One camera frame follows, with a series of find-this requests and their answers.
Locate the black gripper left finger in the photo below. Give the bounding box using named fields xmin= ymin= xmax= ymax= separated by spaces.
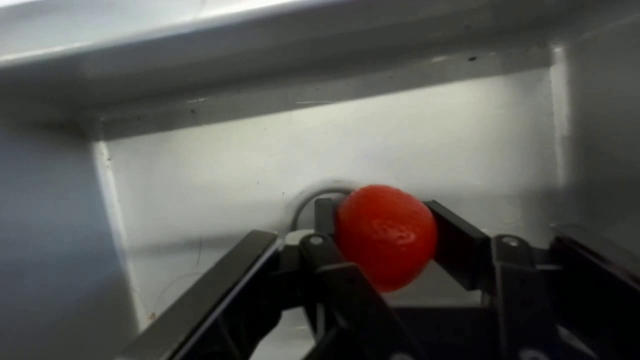
xmin=116 ymin=195 xmax=429 ymax=360

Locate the red ball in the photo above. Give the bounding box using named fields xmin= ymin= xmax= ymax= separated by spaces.
xmin=333 ymin=183 xmax=440 ymax=293

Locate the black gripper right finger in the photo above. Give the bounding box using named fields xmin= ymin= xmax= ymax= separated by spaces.
xmin=427 ymin=197 xmax=640 ymax=360

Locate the steel toy sink basin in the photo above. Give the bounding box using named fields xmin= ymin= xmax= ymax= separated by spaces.
xmin=0 ymin=0 xmax=640 ymax=360

